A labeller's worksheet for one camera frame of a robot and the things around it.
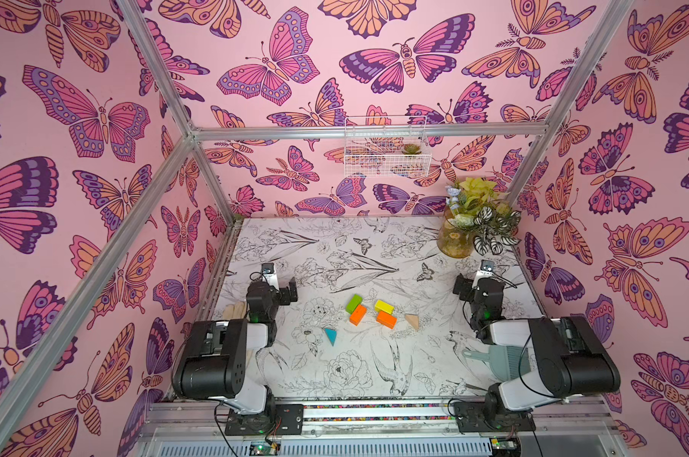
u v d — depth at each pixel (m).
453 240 1.01
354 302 0.95
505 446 0.72
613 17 0.70
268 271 0.81
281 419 0.73
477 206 0.95
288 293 0.86
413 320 0.90
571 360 0.45
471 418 0.73
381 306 0.94
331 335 0.90
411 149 0.92
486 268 0.79
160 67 0.78
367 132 0.94
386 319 0.90
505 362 0.83
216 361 0.47
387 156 1.06
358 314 0.92
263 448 0.71
